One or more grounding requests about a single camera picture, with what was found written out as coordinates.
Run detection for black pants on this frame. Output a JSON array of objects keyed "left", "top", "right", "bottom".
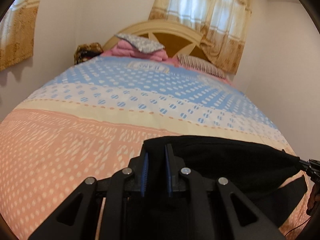
[{"left": 143, "top": 135, "right": 308, "bottom": 227}]

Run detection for person right hand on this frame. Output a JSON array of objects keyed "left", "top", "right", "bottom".
[{"left": 306, "top": 184, "right": 319, "bottom": 215}]

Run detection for pink blue patterned bedspread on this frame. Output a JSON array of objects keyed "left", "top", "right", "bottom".
[{"left": 0, "top": 56, "right": 309, "bottom": 240}]

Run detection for striped pink pillow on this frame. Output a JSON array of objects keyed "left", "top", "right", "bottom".
[{"left": 177, "top": 54, "right": 226, "bottom": 79}]

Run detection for brown furry item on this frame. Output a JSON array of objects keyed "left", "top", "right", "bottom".
[{"left": 74, "top": 42, "right": 103, "bottom": 65}]

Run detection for beige curtain behind headboard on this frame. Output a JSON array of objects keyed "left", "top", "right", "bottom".
[{"left": 149, "top": 0, "right": 252, "bottom": 75}]

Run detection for pink folded blanket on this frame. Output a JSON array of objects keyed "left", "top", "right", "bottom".
[{"left": 101, "top": 40, "right": 179, "bottom": 67}]

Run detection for cream wooden headboard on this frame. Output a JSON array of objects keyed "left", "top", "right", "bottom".
[{"left": 103, "top": 20, "right": 208, "bottom": 61}]

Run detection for grey patterned pillow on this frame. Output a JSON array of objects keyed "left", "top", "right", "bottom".
[{"left": 116, "top": 33, "right": 165, "bottom": 54}]

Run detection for beige curtain left window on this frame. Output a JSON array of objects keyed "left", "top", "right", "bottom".
[{"left": 0, "top": 0, "right": 40, "bottom": 71}]

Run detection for black cable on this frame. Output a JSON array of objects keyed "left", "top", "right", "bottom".
[{"left": 283, "top": 214, "right": 313, "bottom": 238}]

